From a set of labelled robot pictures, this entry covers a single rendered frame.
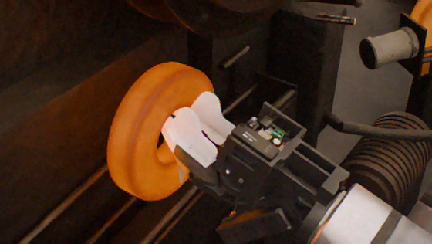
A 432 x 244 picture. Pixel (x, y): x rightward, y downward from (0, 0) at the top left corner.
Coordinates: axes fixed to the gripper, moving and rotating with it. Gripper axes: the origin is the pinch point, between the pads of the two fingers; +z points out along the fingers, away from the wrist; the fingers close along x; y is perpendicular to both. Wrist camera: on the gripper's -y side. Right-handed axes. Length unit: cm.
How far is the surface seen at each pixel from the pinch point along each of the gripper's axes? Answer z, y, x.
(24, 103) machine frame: 11.2, -0.3, 9.5
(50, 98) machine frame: 9.9, 0.0, 7.2
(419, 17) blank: -11, -9, -64
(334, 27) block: -2.8, -5.5, -41.2
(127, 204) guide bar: 1.4, -16.4, 0.9
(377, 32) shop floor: 15, -92, -188
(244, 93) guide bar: 2.1, -15.0, -27.1
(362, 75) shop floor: 6, -89, -154
